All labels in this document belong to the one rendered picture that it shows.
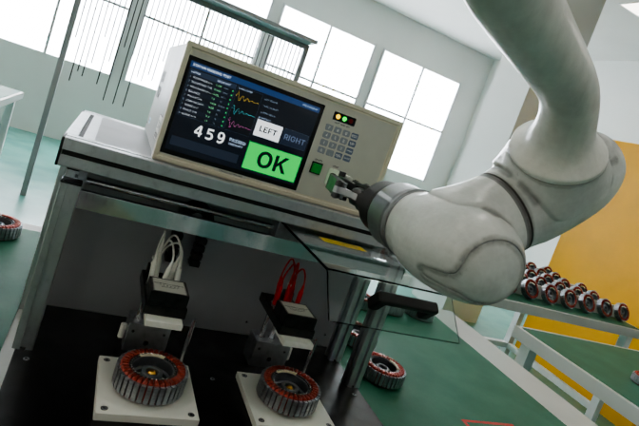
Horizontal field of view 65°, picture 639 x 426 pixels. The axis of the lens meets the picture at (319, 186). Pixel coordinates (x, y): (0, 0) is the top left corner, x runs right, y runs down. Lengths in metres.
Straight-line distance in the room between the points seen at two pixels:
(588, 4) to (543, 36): 4.77
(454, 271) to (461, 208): 0.07
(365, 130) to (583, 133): 0.50
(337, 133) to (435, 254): 0.48
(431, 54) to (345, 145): 7.57
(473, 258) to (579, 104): 0.17
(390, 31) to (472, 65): 1.64
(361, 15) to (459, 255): 7.48
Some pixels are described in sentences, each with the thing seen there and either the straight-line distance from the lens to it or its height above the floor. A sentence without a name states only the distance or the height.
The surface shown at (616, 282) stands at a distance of 4.39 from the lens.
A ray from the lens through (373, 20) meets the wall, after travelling 8.00.
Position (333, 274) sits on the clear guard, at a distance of 0.76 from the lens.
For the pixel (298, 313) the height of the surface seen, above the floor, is 0.92.
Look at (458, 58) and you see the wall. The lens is 8.80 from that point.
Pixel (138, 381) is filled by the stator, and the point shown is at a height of 0.82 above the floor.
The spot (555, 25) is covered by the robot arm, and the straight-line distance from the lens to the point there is 0.42.
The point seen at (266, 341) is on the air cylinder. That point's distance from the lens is 1.04.
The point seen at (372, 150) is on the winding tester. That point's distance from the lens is 0.99.
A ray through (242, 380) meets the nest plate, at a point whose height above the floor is 0.78.
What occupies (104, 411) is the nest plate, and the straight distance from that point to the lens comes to 0.83.
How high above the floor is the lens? 1.26
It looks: 6 degrees down
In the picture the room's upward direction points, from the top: 19 degrees clockwise
